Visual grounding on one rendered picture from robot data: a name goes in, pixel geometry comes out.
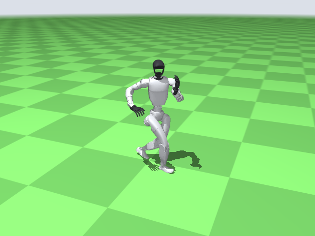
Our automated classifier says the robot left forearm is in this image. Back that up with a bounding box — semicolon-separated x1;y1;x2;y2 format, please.
171;90;184;101

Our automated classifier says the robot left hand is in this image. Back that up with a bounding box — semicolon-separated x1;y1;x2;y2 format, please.
173;75;180;95

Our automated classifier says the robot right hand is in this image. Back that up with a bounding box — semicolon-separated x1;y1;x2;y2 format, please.
130;105;144;117

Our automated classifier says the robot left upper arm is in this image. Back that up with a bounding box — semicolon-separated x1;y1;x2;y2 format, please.
168;78;183;102

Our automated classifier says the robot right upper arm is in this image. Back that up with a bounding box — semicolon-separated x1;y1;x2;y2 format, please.
128;79;149;95

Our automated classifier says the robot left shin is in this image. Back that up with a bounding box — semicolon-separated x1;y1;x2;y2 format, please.
140;141;159;151

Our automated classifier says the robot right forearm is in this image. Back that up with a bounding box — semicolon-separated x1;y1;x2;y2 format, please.
126;88;134;107

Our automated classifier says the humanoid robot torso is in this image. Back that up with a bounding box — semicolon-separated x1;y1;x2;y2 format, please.
148;76;169;121

